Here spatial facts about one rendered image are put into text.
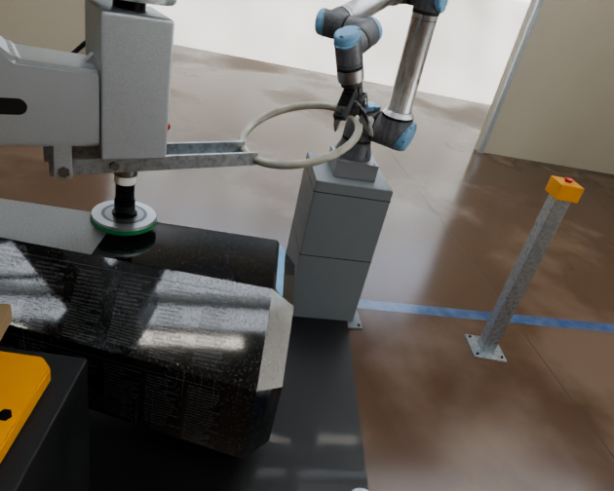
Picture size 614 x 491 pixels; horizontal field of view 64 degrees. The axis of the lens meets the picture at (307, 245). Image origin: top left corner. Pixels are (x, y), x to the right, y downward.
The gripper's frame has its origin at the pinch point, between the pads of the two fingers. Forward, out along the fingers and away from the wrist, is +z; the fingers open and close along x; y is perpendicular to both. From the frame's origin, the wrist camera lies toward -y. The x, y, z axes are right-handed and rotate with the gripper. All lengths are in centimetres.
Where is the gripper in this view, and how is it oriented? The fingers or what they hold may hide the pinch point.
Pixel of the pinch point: (352, 135)
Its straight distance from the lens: 187.0
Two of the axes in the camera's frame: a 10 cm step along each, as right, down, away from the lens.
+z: 1.4, 7.4, 6.6
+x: -8.7, -2.3, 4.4
